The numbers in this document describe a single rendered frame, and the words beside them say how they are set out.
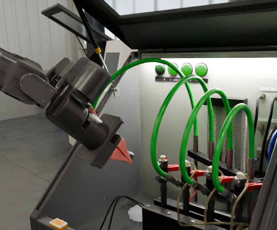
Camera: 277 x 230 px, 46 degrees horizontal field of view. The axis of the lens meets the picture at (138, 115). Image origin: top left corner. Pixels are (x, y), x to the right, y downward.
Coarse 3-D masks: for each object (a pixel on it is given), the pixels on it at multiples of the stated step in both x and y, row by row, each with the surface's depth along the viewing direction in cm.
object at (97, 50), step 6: (78, 0) 107; (78, 6) 108; (78, 12) 109; (84, 18) 110; (84, 24) 111; (90, 30) 112; (90, 36) 113; (96, 42) 114; (96, 48) 115; (102, 60) 118; (108, 72) 120; (114, 90) 123; (114, 96) 124
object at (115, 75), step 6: (138, 60) 97; (144, 60) 98; (150, 60) 99; (156, 60) 100; (162, 60) 101; (126, 66) 96; (132, 66) 96; (168, 66) 103; (174, 66) 103; (120, 72) 95; (180, 72) 105; (114, 78) 94; (108, 84) 94; (186, 84) 107; (192, 96) 109; (96, 102) 93; (192, 102) 109; (192, 108) 110
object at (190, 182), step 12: (204, 96) 80; (228, 108) 92; (192, 120) 76; (228, 132) 95; (228, 144) 96; (180, 156) 75; (228, 156) 97; (180, 168) 76; (228, 168) 98; (192, 180) 79; (204, 192) 85
